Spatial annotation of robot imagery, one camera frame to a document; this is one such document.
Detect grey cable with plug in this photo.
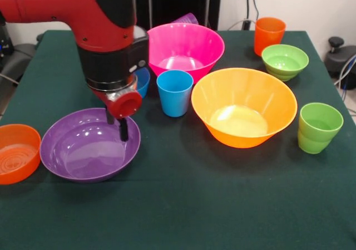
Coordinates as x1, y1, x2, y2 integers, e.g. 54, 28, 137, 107
226, 18, 256, 31

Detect green plastic cup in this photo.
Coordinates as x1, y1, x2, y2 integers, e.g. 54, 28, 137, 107
297, 102, 344, 154

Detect green plastic bowl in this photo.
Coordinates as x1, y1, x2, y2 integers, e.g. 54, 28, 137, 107
261, 44, 310, 82

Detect purple plastic cup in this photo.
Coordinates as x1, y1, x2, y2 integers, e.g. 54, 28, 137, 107
171, 12, 200, 27

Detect purple plastic bowl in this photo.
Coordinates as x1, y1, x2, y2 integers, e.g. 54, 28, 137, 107
39, 107, 141, 184

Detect dark equipment box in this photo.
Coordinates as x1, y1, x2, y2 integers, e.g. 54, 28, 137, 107
0, 23, 14, 59

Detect blue plastic bowl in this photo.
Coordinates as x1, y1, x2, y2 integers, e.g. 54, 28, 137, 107
135, 67, 151, 99

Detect orange plastic bowl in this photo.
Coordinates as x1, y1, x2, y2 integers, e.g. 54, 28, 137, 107
0, 124, 42, 185

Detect dark green tablecloth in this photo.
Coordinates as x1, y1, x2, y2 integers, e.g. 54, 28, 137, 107
0, 30, 356, 250

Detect yellow plastic bowl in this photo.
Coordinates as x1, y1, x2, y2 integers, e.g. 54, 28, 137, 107
191, 67, 298, 149

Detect blue plastic cup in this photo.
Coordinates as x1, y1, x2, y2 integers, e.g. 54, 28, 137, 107
156, 70, 194, 117

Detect grey chair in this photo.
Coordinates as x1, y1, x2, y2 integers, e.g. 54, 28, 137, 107
0, 42, 37, 86

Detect blue and white cables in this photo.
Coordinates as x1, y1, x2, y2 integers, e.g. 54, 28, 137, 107
333, 53, 356, 100

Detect orange plastic cup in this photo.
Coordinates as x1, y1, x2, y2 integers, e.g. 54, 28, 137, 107
254, 17, 286, 56

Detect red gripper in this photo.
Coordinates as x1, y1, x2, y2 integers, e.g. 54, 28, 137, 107
93, 90, 143, 142

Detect pink plastic bowl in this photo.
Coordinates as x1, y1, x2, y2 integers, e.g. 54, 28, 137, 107
146, 23, 225, 85

